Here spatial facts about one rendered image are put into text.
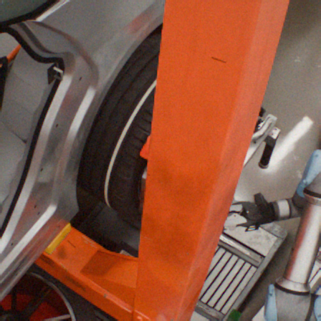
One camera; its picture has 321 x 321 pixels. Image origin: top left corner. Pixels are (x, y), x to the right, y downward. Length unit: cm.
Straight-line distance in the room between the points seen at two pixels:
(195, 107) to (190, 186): 24
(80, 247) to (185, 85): 124
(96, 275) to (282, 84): 202
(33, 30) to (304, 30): 290
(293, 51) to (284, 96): 41
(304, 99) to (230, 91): 269
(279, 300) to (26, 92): 102
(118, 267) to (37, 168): 47
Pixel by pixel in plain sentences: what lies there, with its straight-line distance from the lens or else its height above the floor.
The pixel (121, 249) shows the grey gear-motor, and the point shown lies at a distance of 255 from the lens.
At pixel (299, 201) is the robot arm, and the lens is 222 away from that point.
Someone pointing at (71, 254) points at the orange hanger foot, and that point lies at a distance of 226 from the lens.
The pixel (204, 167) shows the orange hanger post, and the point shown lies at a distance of 126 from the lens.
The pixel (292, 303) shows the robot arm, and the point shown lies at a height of 105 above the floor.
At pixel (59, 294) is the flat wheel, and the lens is 239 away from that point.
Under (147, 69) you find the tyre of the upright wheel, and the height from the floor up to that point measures 118.
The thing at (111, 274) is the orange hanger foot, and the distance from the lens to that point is 212.
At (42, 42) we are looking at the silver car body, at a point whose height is 161.
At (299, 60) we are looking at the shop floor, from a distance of 397.
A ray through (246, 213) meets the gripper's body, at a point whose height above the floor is 84.
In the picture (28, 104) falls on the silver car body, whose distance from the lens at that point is 204.
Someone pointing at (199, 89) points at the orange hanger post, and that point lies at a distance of 111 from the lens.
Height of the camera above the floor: 270
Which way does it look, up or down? 55 degrees down
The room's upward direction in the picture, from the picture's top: 8 degrees clockwise
